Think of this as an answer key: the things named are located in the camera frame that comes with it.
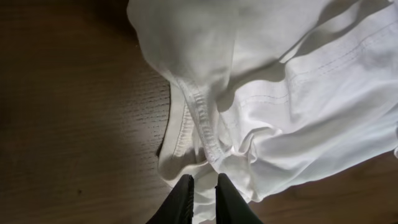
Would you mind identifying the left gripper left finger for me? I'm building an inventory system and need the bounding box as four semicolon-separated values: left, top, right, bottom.
146;174;194;224

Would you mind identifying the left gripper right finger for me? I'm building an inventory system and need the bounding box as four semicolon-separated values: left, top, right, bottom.
215;173;262;224

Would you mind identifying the white printed t-shirt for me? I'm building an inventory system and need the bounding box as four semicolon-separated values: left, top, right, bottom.
127;0;397;223

